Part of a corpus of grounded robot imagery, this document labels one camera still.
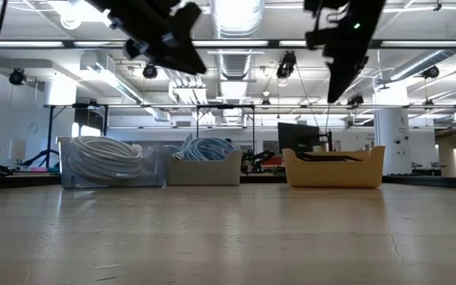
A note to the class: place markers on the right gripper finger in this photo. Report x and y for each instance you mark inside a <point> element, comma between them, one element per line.
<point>348,79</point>
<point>334,79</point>

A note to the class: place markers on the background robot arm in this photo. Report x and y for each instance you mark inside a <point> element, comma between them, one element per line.
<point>257,158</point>

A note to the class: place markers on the black ceiling spotlight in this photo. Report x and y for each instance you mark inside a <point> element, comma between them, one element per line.
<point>149,71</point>
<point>17,77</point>
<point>430,72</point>
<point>287,63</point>

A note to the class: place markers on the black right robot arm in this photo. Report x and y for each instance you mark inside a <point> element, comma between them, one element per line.
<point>370,4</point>

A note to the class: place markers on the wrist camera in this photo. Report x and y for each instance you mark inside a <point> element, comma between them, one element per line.
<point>188,16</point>
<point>318,39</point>

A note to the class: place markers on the white round column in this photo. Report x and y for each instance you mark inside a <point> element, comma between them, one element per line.
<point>390,134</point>

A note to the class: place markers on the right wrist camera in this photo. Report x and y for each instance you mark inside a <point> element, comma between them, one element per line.
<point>318,39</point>

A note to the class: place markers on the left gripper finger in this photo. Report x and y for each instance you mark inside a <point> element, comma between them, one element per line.
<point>190,51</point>
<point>172,59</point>

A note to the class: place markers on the black background frame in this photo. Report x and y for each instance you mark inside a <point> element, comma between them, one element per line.
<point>50,134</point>

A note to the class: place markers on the silver ceiling duct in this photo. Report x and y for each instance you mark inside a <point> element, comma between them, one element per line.
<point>236,20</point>

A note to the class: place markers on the clear plastic bin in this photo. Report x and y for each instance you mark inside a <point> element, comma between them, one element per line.
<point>156,172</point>

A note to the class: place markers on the black computer monitor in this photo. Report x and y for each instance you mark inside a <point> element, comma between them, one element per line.
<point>297,136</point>

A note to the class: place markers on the grey plastic bin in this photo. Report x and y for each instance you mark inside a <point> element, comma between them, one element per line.
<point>204,172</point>

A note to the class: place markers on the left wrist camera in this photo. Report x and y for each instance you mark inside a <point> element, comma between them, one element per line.
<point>188,16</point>

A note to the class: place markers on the yellow plastic bin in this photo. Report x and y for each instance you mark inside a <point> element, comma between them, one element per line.
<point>331,174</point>

